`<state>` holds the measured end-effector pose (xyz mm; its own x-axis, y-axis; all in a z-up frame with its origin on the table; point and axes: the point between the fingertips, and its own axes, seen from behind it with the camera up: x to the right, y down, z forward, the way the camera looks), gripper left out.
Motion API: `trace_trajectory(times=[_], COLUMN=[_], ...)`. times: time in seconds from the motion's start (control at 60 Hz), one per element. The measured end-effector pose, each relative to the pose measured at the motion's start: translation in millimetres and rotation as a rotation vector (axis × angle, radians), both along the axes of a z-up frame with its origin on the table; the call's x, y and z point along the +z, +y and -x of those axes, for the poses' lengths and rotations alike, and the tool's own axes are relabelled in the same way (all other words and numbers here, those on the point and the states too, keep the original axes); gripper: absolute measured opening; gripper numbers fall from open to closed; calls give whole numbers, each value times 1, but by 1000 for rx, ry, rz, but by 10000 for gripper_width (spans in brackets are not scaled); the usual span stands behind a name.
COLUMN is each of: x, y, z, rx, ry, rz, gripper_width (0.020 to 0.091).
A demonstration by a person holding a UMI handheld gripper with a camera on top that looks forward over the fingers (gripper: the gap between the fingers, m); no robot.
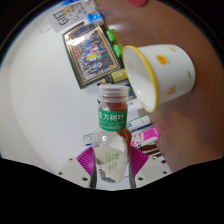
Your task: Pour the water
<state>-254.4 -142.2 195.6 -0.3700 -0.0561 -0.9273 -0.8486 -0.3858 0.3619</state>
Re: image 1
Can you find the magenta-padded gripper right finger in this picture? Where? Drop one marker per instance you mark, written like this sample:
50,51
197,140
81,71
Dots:
151,171

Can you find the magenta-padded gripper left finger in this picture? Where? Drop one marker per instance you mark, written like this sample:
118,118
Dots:
72,172

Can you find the clear green-label drink bottle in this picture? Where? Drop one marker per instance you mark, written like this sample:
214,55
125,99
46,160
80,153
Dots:
111,146

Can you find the tall pink printed box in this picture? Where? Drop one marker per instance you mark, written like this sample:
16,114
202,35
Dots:
145,137

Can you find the white yellow-rimmed enamel cup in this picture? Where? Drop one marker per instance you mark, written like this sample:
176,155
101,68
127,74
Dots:
170,73

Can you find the framed group photo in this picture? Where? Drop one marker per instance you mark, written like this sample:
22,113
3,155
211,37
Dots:
90,55

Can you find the small green packet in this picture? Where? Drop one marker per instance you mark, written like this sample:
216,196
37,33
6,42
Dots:
111,35
117,50

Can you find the blue tissue pack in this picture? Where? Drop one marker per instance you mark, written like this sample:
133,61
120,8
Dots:
95,17

